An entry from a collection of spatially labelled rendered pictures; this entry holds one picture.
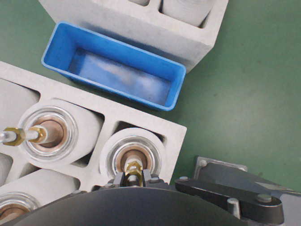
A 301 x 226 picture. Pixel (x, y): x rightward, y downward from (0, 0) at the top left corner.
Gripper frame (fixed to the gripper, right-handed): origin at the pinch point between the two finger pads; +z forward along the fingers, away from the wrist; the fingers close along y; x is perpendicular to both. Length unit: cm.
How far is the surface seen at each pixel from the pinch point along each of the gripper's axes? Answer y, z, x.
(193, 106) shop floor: 17.5, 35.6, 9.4
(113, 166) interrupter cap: -2.9, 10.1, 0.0
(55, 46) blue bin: -15.4, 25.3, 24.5
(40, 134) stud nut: -10.1, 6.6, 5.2
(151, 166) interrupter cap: 2.2, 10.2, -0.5
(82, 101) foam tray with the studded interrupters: -8.2, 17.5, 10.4
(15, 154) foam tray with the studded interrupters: -19.7, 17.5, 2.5
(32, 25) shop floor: -25, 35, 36
